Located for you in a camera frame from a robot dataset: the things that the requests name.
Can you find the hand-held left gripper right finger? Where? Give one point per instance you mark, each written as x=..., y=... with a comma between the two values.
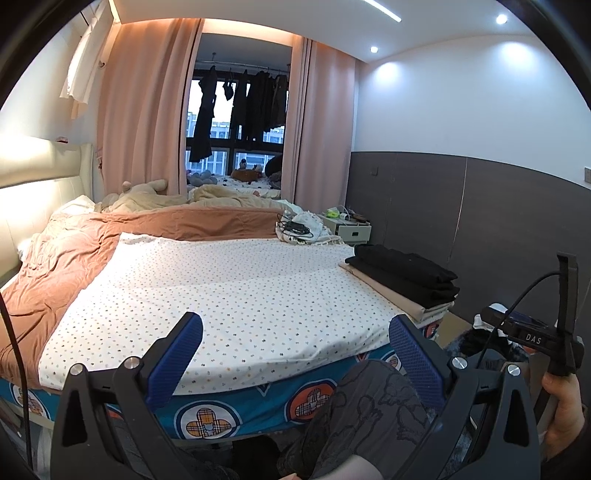
x=415, y=364

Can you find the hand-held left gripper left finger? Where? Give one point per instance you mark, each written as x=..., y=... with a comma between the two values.
x=178, y=355

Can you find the folded black clothes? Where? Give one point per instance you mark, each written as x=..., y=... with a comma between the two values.
x=429, y=295

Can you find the hanging dark clothes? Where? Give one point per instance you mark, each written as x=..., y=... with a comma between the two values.
x=203, y=129

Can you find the person's right hand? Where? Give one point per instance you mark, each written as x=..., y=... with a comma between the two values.
x=568, y=406

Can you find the dark cloth pile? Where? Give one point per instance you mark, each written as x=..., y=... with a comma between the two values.
x=471, y=341

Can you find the person's leg in grey pants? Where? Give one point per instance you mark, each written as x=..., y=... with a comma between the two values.
x=369, y=406

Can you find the white floral bed sheet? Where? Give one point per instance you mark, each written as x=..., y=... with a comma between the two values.
x=231, y=300

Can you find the white crumpled cloth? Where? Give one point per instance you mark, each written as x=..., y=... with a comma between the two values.
x=496, y=308

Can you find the folded beige cloth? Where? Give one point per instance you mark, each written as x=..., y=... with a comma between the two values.
x=383, y=288

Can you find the bed with blue patterned cover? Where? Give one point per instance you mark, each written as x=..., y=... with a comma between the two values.
x=258, y=401

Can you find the orange blanket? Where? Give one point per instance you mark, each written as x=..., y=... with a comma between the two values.
x=69, y=258

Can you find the white nightstand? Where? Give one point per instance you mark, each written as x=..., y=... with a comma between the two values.
x=351, y=233

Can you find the white fringed cloth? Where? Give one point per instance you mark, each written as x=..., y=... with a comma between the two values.
x=321, y=230

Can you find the beige comforter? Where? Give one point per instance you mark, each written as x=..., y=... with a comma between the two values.
x=221, y=194

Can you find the beige plush toy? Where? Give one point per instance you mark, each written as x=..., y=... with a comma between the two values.
x=138, y=191

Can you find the white pillow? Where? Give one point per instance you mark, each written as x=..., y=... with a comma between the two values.
x=76, y=205

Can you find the brown plush toy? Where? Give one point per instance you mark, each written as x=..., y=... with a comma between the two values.
x=244, y=174

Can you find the cream padded headboard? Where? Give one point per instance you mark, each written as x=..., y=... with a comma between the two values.
x=37, y=198

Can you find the pink curtain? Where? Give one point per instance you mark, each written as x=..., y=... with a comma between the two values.
x=323, y=129
x=138, y=101

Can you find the white hanging garment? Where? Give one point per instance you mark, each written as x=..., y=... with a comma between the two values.
x=83, y=69

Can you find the linear ceiling light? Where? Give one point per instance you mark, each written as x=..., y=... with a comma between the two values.
x=383, y=10

